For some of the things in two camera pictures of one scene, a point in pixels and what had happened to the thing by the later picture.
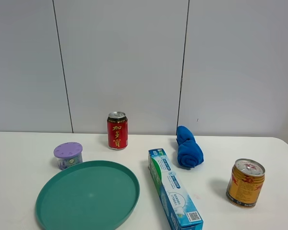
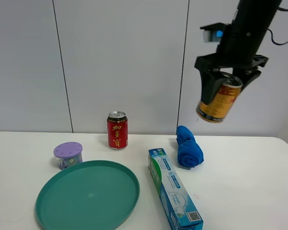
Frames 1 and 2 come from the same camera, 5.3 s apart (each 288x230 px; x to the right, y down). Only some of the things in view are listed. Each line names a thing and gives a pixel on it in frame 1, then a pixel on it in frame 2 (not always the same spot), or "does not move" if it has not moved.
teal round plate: [98, 195] does not move
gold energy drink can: [246, 181] -> [217, 110]
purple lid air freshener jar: [68, 154] does not move
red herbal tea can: [117, 131] does not move
